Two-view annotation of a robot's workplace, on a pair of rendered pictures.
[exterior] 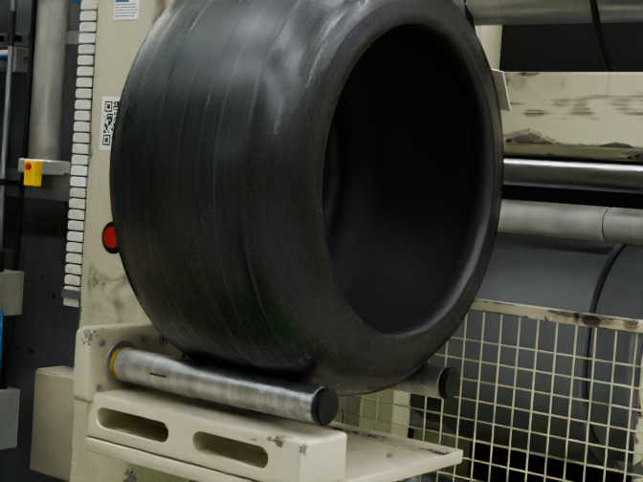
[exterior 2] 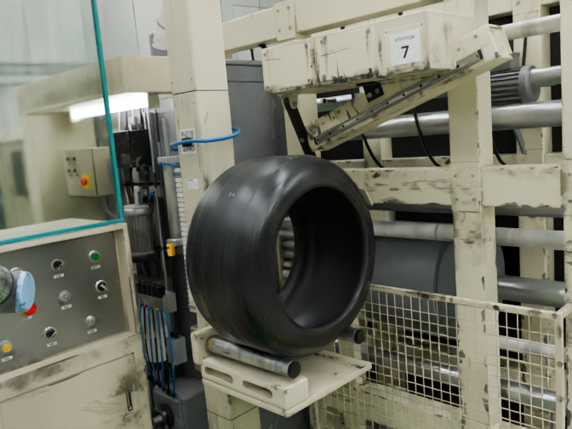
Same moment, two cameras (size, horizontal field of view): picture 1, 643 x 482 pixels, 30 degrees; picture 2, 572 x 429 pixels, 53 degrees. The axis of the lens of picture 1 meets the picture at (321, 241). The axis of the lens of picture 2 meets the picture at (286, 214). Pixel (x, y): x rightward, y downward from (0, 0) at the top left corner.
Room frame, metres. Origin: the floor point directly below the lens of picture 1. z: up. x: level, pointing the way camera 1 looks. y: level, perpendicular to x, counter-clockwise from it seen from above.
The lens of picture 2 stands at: (-0.02, -0.23, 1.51)
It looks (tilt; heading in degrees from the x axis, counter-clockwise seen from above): 8 degrees down; 8
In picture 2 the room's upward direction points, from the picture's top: 5 degrees counter-clockwise
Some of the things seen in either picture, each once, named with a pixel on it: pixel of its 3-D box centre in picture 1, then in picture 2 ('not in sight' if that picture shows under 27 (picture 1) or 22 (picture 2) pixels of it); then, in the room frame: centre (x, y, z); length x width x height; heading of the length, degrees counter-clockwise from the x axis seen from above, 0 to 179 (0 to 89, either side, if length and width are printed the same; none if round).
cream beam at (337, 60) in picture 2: not in sight; (360, 59); (1.76, -0.24, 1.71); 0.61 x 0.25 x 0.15; 53
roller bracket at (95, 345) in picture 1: (187, 354); (244, 329); (1.70, 0.18, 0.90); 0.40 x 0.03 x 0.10; 143
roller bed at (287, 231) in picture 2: not in sight; (310, 257); (2.03, -0.01, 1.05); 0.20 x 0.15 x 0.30; 53
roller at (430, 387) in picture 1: (347, 364); (316, 326); (1.71, -0.05, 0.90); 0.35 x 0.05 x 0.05; 53
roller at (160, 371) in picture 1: (216, 383); (250, 356); (1.48, 0.12, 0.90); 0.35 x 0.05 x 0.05; 53
